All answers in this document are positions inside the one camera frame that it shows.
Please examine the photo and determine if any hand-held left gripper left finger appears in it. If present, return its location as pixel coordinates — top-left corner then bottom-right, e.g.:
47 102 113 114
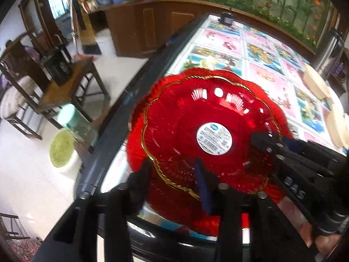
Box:
33 158 153 262

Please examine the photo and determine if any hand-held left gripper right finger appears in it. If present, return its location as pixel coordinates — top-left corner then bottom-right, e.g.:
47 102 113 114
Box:
193 158 319 262

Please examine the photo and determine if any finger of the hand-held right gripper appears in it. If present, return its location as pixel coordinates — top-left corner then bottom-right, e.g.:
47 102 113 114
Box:
282 137 349 170
251 132 335 178

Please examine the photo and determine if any cream disposable bowl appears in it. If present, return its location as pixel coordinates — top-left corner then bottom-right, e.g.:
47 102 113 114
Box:
326 104 349 149
303 64 332 100

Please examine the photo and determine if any red plastic flower-shaped plate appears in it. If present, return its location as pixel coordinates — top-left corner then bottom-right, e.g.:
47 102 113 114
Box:
126 68 293 236

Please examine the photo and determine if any person's right hand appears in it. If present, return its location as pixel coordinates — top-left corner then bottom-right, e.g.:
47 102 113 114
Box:
301 222 347 255

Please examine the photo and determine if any round dining table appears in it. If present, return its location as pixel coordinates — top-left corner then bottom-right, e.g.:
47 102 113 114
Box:
33 12 349 262

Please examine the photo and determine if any printed fruit tablecloth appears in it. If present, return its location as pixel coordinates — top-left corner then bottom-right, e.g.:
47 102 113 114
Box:
131 15 349 241

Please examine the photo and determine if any glass tank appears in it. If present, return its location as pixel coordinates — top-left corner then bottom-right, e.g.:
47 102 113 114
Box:
65 110 100 153

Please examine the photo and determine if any green-topped white stool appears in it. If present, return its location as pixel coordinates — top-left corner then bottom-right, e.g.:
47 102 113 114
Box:
49 129 79 172

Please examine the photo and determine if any stainless steel thermos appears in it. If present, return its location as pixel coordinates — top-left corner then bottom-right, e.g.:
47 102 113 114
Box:
311 29 345 78

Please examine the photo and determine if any mint green round lid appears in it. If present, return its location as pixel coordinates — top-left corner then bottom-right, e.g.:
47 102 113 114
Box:
57 104 79 130

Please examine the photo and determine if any wooden side table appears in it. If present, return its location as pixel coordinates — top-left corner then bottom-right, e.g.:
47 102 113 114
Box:
35 57 111 130

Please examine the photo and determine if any small black device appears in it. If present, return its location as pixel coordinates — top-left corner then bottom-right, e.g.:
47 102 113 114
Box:
219 11 235 27

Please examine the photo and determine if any dark wooden stool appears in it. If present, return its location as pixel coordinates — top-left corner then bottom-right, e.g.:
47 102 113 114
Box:
0 213 30 241

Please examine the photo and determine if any white seat cushion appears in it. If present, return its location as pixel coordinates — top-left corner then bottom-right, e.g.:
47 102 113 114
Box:
0 76 34 118

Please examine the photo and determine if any wooden counter cabinet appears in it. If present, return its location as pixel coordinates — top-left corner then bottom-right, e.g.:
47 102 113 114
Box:
105 0 317 59

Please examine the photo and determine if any wooden chair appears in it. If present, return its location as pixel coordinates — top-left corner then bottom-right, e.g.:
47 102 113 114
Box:
0 33 44 141

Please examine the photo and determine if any flower wall mural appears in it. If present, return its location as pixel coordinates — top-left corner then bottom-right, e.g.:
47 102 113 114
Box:
164 0 336 47

